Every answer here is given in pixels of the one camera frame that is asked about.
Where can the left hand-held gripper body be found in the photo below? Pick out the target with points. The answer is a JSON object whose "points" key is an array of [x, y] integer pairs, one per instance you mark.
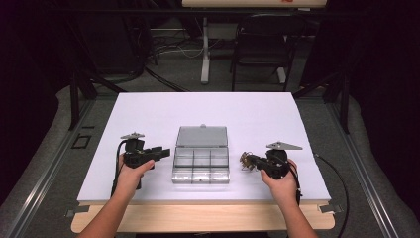
{"points": [[135, 157]]}

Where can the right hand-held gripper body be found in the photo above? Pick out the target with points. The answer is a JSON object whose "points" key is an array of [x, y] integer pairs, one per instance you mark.
{"points": [[277, 167]]}

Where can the clear grey compartment box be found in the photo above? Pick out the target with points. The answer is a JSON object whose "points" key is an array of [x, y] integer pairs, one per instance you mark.
{"points": [[200, 165]]}

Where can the person's right hand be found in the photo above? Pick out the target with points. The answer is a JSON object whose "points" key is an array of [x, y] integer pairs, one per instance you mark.
{"points": [[285, 188]]}

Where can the person's left hand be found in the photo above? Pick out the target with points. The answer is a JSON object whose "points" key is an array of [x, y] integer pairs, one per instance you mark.
{"points": [[128, 180]]}

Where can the white desk leg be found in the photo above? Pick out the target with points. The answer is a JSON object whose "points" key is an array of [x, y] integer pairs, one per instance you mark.
{"points": [[281, 75], [205, 59]]}

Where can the black folding chair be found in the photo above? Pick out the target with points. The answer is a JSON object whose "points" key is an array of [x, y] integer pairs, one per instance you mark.
{"points": [[264, 46]]}

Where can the metal table bracket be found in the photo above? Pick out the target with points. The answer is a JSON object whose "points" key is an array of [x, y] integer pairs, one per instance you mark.
{"points": [[77, 210], [330, 208]]}

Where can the black metal frame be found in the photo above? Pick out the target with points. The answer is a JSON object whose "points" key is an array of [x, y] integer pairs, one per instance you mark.
{"points": [[74, 99], [345, 105]]}

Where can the aluminium floor rail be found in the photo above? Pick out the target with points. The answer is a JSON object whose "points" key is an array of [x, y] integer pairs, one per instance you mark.
{"points": [[49, 168], [363, 172]]}

